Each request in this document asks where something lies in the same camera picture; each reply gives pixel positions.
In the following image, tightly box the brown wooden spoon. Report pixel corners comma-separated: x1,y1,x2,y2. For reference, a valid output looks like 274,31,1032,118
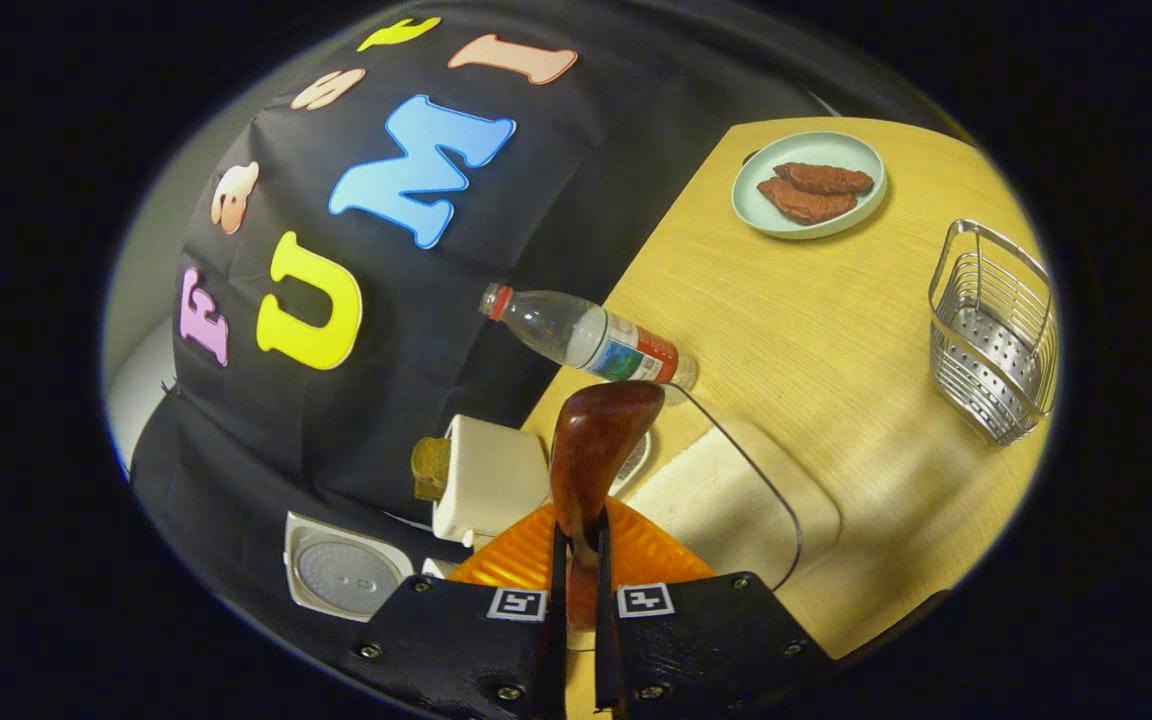
549,380,666,656

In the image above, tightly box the clear plastic water bottle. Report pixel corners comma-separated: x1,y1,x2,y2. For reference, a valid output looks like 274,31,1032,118
479,283,699,391

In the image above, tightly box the pale green plate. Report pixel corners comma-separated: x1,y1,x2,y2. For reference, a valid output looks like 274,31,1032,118
731,131,888,241

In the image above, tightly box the toasted bread slice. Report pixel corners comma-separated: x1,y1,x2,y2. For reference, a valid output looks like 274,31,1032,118
410,437,453,501

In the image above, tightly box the white rice cooker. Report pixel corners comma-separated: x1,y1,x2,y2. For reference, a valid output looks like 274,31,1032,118
284,511,467,623

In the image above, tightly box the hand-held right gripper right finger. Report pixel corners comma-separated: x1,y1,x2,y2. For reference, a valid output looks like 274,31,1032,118
596,497,837,720

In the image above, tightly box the brown meat slice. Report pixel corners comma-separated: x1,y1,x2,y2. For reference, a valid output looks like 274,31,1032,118
774,162,875,196
757,178,858,225

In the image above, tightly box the metal wire chopstick holder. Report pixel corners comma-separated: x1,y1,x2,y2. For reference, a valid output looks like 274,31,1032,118
928,219,1059,447

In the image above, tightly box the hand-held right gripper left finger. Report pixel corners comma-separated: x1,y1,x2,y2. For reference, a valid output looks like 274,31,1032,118
351,497,569,720

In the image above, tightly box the white toaster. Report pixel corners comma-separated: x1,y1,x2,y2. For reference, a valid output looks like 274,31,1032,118
433,414,551,549

